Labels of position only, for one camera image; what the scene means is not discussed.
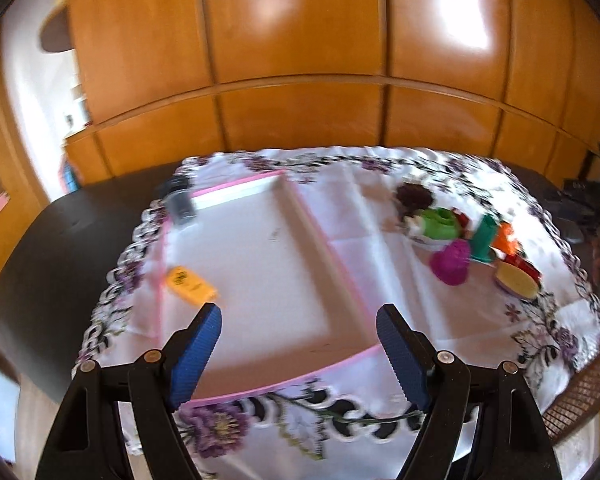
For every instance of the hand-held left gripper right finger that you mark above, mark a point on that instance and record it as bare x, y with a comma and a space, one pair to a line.
397, 350

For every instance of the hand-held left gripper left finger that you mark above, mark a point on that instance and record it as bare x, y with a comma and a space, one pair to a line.
200, 347

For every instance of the white tray with pink rim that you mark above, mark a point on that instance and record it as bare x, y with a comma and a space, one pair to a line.
260, 270

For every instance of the magenta perforated plastic piece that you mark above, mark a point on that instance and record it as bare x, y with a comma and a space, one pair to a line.
450, 262

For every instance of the green plug-in device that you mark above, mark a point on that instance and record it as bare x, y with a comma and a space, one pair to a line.
437, 225

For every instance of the round yellow and purple case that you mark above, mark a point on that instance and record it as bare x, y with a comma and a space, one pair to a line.
516, 282

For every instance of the teal plastic piece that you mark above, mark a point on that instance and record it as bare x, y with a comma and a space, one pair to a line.
482, 240

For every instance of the red puzzle piece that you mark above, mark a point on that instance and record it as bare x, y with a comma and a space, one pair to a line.
463, 220

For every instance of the orange perforated block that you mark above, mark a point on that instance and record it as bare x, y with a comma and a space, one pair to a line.
506, 240

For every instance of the yellow-orange block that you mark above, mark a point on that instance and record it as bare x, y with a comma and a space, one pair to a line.
190, 285

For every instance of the floral embroidered white tablecloth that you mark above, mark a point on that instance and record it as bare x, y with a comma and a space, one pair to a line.
380, 240

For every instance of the clear vial with black cap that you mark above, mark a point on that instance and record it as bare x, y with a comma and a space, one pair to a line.
181, 206

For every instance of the brown peacock ornament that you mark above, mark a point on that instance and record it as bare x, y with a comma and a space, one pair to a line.
414, 197

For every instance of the red cylindrical case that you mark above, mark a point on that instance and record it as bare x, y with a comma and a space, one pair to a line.
526, 266

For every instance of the dark round table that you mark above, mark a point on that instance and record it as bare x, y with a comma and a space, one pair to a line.
55, 270

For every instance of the wicker chair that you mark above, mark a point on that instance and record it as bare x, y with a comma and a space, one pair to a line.
585, 390

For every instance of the wooden panelled cabinet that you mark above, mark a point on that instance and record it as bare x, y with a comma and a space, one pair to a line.
300, 35

